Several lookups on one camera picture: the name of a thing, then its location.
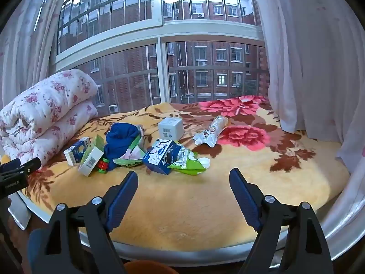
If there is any orange bin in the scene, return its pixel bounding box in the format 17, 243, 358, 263
124, 259, 172, 274

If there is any red brick building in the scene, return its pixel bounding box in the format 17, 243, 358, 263
58, 0, 270, 107

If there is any blue cloth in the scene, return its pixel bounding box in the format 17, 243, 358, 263
104, 122, 142, 171

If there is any white window ledge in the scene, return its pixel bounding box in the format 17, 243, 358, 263
8, 160, 365, 266

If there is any sheer white curtain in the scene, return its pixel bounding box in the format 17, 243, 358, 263
0, 0, 75, 112
247, 0, 365, 234

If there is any white cube box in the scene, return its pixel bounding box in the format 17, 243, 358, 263
158, 117, 184, 141

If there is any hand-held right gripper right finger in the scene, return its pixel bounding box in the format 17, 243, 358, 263
229, 168, 334, 274

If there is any small blue white carton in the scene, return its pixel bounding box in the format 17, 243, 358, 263
63, 137, 91, 167

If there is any yellow floral plush blanket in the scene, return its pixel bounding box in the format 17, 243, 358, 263
21, 95, 351, 245

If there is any person's blue clothing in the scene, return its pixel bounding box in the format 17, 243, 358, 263
28, 228, 50, 274

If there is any blue white packet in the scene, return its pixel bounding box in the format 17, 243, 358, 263
142, 139, 183, 175

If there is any white window frame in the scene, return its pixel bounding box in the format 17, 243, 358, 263
54, 0, 265, 107

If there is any green white wrapper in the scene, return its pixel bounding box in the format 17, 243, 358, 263
112, 134, 145, 168
168, 148, 206, 176

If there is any crumpled white pouch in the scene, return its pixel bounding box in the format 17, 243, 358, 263
192, 115, 229, 147

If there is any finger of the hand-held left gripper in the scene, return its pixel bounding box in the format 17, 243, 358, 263
0, 157, 42, 178

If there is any red green toy brick car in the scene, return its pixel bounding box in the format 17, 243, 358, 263
97, 157, 110, 173

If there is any folded floral quilt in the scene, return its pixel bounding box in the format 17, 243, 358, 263
0, 68, 99, 168

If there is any green white box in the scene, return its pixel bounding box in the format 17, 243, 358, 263
78, 134, 105, 177

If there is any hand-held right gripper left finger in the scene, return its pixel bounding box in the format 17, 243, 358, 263
36, 170, 139, 274

